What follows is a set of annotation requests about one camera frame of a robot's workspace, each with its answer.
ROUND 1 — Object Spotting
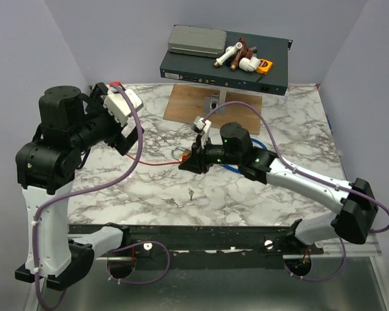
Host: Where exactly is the grey plastic tool case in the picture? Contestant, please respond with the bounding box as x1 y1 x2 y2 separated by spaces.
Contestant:
167 25 227 58

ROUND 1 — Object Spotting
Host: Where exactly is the metal bracket with lock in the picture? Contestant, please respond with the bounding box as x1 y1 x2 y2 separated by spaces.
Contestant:
203 91 226 114

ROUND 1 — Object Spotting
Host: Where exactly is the blue cable lock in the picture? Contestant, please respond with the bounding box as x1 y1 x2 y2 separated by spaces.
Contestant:
221 138 266 174

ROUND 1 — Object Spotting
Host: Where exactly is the black mounting base plate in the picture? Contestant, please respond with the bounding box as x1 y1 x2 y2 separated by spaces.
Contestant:
67 223 325 271

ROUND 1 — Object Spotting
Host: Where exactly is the red cable padlock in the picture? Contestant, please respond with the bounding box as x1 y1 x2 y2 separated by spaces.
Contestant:
125 154 183 167

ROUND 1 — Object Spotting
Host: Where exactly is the yellow tape measure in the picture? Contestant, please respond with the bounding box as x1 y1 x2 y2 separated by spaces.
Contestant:
255 58 274 75

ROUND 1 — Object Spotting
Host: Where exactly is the white pvc pipe fitting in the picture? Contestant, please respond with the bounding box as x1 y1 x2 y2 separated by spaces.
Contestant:
214 41 243 67

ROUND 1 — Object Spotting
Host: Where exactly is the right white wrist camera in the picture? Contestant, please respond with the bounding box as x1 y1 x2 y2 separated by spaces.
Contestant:
191 116 211 148

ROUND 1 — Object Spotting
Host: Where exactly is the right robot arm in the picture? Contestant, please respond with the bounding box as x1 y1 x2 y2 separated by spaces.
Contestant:
178 122 378 254

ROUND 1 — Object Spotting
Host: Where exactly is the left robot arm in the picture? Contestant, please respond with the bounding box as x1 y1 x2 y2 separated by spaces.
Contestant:
15 82 143 291

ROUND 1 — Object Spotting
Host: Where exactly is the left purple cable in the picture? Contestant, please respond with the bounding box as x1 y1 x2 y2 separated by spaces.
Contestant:
32 84 171 311

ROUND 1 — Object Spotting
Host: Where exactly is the white pvc elbow fitting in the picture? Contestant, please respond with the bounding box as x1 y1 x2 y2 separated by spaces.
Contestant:
239 56 261 72

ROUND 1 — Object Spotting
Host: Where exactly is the wooden base board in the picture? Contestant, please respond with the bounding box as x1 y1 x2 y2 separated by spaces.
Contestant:
163 84 263 135

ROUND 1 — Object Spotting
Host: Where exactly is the brass padlock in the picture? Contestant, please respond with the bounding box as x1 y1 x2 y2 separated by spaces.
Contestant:
171 146 191 162

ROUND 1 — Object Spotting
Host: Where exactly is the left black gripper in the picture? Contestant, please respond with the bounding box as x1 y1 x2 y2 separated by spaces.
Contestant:
71 83 145 154

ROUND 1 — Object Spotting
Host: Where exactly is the silver key set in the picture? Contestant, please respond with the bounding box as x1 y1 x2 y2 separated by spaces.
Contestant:
162 198 179 207

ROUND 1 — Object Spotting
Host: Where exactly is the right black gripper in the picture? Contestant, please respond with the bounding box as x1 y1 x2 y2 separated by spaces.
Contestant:
179 135 241 174

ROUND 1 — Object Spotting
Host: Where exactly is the brown pipe fitting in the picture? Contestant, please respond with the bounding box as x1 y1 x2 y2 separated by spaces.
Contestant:
230 37 254 71

